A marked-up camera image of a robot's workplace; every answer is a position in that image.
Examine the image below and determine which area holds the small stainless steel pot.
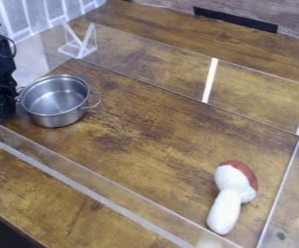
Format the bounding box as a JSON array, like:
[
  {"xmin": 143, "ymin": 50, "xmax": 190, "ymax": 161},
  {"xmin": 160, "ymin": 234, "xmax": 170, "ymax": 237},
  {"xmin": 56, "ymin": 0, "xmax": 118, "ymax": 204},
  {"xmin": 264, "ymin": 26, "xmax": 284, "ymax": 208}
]
[{"xmin": 19, "ymin": 75, "xmax": 103, "ymax": 128}]

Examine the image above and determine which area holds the plush mushroom toy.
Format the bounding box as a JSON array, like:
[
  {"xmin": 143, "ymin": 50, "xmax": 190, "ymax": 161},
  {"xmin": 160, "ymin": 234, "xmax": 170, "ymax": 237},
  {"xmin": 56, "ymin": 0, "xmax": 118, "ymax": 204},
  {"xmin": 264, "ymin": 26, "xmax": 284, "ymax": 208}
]
[{"xmin": 206, "ymin": 160, "xmax": 259, "ymax": 235}]

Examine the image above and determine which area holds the clear acrylic triangle stand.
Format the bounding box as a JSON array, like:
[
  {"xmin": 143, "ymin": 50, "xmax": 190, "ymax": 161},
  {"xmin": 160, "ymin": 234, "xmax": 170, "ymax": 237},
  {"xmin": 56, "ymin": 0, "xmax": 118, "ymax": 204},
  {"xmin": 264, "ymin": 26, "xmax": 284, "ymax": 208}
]
[{"xmin": 58, "ymin": 22, "xmax": 98, "ymax": 59}]

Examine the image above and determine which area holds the clear acrylic front barrier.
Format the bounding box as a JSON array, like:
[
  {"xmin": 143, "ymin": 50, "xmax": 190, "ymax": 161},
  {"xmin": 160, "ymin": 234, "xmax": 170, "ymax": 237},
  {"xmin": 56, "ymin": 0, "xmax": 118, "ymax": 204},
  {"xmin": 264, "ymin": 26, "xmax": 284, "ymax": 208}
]
[{"xmin": 0, "ymin": 125, "xmax": 240, "ymax": 248}]

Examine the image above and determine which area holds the clear acrylic barrier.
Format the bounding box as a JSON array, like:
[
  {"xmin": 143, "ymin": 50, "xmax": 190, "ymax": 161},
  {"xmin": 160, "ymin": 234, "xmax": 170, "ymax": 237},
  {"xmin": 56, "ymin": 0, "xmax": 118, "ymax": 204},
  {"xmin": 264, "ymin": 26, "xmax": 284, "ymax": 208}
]
[
  {"xmin": 0, "ymin": 125, "xmax": 240, "ymax": 248},
  {"xmin": 256, "ymin": 127, "xmax": 299, "ymax": 248}
]

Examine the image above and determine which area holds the clear acrylic right barrier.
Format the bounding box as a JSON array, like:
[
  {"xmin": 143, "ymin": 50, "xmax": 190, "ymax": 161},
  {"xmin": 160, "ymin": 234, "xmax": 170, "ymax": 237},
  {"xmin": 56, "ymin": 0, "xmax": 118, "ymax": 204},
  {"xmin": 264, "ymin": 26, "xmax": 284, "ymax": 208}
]
[{"xmin": 256, "ymin": 127, "xmax": 299, "ymax": 248}]

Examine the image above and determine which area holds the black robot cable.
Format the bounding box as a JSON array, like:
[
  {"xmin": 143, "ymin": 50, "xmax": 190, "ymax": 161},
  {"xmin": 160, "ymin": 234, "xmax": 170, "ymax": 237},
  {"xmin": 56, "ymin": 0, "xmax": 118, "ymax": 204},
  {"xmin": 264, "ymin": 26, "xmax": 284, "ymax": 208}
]
[{"xmin": 0, "ymin": 33, "xmax": 18, "ymax": 60}]

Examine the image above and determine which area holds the black strip on wall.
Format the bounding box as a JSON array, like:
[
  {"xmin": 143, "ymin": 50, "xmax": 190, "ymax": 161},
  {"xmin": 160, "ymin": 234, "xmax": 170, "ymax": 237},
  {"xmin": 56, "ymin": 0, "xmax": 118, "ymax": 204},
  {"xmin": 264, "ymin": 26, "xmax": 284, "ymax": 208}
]
[{"xmin": 192, "ymin": 7, "xmax": 278, "ymax": 33}]

